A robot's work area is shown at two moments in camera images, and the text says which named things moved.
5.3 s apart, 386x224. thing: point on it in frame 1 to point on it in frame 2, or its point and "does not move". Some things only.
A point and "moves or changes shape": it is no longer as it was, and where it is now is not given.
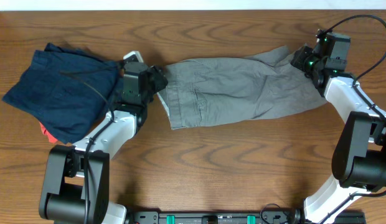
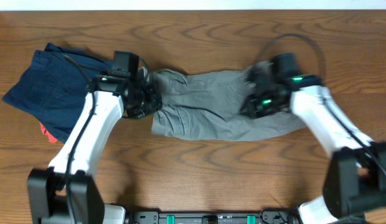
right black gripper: (299, 56) to (248, 102)
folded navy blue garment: (68, 91) does not move
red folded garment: (51, 138) does not move
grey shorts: (205, 90) moves or changes shape
